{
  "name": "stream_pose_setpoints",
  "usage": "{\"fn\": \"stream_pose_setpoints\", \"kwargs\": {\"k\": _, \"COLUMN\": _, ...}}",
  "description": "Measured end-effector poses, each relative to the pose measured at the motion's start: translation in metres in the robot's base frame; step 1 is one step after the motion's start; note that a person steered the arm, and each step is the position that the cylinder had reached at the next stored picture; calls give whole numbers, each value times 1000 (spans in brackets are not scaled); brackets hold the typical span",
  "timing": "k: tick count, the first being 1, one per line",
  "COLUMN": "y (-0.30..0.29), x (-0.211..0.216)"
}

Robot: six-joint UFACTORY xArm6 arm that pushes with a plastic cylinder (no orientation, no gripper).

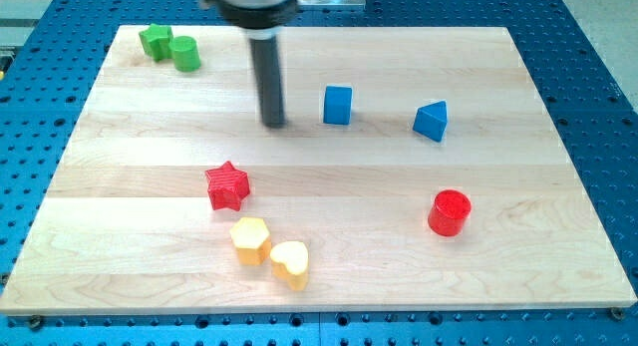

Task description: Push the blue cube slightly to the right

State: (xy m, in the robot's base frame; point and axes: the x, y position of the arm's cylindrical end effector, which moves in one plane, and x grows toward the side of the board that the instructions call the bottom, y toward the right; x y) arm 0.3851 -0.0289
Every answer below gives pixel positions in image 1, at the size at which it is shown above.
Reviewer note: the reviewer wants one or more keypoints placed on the red cylinder block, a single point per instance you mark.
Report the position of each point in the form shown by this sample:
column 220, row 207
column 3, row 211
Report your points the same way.
column 449, row 213

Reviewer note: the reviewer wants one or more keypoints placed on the yellow hexagon block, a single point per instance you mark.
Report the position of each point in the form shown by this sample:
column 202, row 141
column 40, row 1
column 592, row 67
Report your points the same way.
column 251, row 239

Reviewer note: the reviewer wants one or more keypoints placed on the light wooden board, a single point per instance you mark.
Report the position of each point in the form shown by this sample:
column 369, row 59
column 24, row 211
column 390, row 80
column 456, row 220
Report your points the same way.
column 127, row 226

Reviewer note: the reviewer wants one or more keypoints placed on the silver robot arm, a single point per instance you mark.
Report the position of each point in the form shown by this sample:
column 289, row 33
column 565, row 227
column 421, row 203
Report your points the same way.
column 250, row 34

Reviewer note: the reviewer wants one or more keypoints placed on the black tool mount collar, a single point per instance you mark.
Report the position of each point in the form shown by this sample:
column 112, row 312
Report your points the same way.
column 257, row 18

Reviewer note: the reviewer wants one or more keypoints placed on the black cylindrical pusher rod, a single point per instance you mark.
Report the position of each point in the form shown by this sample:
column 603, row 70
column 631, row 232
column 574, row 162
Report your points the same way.
column 267, row 72

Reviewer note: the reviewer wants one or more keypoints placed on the yellow heart block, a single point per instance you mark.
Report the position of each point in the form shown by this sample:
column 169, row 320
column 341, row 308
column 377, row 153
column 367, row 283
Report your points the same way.
column 290, row 263

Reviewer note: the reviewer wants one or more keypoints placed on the blue cube block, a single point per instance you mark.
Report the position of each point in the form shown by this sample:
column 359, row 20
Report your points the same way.
column 337, row 105

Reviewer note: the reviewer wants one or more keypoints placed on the blue triangular prism block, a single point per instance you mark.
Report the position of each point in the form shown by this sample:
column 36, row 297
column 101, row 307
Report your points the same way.
column 431, row 121

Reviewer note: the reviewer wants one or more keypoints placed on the red star block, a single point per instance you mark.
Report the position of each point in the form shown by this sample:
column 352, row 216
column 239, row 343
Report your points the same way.
column 227, row 186

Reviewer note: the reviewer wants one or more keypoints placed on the green star block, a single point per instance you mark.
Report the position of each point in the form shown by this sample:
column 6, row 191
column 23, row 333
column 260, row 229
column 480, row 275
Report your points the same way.
column 155, row 39

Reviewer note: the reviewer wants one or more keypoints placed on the green cylinder block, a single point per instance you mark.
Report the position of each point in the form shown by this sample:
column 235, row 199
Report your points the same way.
column 184, row 53

